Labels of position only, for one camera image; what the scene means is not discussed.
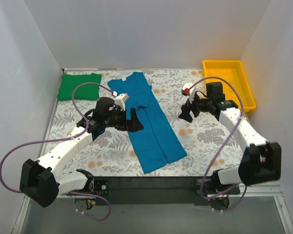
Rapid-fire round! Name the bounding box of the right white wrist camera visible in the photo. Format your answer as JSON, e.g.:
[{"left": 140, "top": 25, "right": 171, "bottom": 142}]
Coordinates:
[{"left": 181, "top": 83, "right": 196, "bottom": 103}]

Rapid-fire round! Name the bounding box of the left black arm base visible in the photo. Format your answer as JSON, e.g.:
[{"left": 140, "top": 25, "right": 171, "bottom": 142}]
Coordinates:
[{"left": 71, "top": 169, "right": 110, "bottom": 196}]

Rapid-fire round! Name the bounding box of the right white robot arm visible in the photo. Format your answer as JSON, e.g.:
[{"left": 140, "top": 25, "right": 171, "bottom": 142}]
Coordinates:
[{"left": 179, "top": 82, "right": 282, "bottom": 194}]

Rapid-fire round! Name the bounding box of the floral patterned table mat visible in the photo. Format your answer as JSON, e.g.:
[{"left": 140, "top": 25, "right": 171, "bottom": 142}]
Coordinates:
[{"left": 61, "top": 70, "right": 242, "bottom": 176}]

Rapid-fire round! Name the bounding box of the blue t shirt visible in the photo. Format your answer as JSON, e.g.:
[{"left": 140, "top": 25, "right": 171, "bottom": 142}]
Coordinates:
[{"left": 108, "top": 72, "right": 187, "bottom": 174}]

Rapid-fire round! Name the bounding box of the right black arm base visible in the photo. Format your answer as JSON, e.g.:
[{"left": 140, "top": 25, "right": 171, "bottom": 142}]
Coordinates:
[{"left": 190, "top": 179, "right": 241, "bottom": 195}]

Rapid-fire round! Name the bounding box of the folded green t shirt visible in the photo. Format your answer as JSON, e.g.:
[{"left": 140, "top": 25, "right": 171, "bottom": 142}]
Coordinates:
[{"left": 57, "top": 73, "right": 103, "bottom": 101}]

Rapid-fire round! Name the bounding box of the aluminium frame rail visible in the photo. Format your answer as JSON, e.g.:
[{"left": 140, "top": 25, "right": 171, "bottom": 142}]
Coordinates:
[{"left": 14, "top": 183, "right": 293, "bottom": 234}]

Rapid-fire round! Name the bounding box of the yellow plastic bin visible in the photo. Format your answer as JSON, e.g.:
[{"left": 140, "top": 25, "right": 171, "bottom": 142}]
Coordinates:
[{"left": 202, "top": 60, "right": 256, "bottom": 113}]

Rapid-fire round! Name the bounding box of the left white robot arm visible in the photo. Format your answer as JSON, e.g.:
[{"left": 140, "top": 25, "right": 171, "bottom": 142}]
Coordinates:
[{"left": 20, "top": 94, "right": 143, "bottom": 207}]

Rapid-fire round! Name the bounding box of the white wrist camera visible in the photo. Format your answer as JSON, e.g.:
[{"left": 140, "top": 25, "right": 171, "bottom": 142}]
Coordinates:
[
  {"left": 181, "top": 83, "right": 196, "bottom": 103},
  {"left": 112, "top": 91, "right": 129, "bottom": 111}
]

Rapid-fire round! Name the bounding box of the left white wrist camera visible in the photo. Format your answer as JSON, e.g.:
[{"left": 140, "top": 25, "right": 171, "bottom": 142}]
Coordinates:
[{"left": 112, "top": 91, "right": 129, "bottom": 111}]

